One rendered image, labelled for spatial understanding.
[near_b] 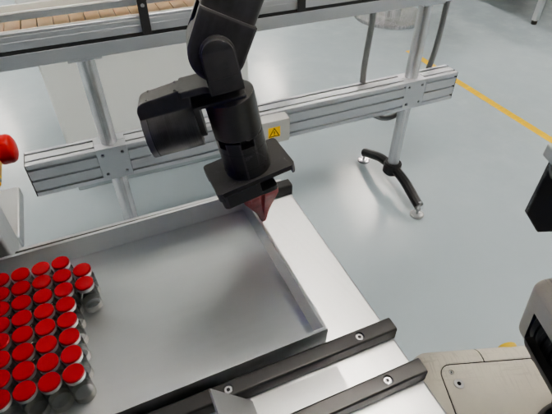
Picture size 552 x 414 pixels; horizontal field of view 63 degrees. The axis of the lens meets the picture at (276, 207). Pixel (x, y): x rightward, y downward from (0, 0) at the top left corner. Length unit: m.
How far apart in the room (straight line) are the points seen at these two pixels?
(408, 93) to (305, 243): 1.32
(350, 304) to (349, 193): 1.56
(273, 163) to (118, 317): 0.26
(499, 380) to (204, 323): 0.91
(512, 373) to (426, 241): 0.78
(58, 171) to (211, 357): 1.10
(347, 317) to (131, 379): 0.26
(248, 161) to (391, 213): 1.57
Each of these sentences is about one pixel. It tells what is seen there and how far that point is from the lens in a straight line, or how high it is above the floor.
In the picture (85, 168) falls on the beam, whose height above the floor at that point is 0.49.
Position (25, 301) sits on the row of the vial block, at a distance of 0.59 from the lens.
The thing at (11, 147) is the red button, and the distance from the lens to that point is 0.70.
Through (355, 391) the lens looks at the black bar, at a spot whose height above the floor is 0.90.
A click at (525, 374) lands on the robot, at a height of 0.28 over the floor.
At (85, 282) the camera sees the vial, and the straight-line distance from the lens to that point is 0.58.
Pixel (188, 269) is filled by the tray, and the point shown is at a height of 0.88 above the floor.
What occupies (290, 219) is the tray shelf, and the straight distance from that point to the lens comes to 0.68.
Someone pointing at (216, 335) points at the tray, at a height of 0.88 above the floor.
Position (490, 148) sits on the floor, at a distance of 2.64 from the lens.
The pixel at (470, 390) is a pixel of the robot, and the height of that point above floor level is 0.28.
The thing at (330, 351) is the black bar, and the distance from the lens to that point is 0.52.
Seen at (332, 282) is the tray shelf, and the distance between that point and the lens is 0.60.
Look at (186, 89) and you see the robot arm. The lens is 0.49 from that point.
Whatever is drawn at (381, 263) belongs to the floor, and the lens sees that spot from 1.84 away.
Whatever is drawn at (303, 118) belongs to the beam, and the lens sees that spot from 1.67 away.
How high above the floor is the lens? 1.34
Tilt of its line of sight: 42 degrees down
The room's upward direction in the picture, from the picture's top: straight up
